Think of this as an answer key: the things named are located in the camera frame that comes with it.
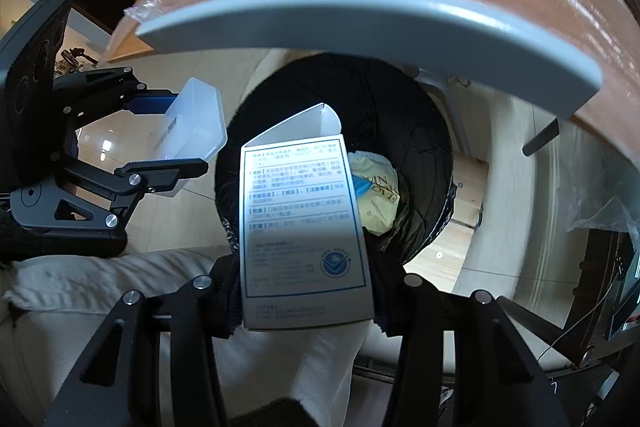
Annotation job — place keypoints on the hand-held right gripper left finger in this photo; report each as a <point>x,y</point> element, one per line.
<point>227,307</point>

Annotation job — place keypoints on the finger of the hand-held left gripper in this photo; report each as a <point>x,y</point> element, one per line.
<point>150,169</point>
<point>150,103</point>

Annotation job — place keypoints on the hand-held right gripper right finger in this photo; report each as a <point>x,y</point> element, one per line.
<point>387,307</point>

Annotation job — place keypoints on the translucent plastic box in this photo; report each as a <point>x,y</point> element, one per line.
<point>192,127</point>

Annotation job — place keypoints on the white printed cardboard box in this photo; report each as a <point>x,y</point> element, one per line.
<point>300,227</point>

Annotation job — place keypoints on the cream paper bag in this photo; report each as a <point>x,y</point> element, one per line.
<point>377,197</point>

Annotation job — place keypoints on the black trash bin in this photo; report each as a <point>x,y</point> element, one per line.
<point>390,107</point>

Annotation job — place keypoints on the light wooden board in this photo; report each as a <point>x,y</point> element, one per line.
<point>467,202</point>

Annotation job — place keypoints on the grey table frame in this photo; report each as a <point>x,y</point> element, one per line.
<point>350,32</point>

